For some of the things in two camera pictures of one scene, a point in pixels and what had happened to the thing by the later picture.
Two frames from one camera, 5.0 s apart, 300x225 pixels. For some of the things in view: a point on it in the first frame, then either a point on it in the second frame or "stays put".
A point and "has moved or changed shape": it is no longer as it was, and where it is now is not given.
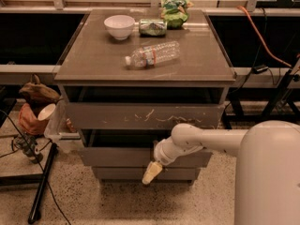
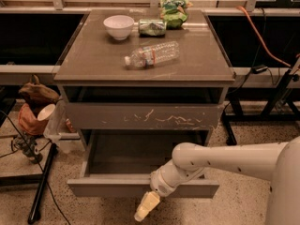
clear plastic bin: [57, 130] stays put
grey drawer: [138, 157] has moved or changed shape
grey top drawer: [141, 115] stays put
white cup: [47, 112] stays put
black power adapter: [259, 68] stays put
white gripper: [162, 154] -> [161, 185]
